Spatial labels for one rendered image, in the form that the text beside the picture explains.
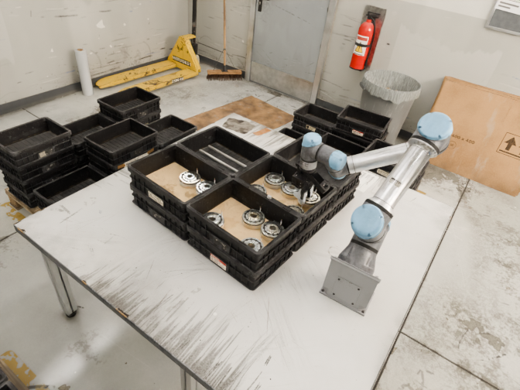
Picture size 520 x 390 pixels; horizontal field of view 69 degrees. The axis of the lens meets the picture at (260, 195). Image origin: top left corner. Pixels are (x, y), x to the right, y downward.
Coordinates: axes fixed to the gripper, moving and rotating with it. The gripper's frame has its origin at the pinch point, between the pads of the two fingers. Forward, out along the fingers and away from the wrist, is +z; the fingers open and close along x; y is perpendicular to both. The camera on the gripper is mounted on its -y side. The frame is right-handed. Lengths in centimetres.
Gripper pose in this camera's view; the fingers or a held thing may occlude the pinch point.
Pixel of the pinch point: (306, 200)
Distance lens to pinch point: 178.9
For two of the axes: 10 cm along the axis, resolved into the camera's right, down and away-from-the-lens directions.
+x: -6.3, 5.1, -5.8
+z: -0.4, 7.3, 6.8
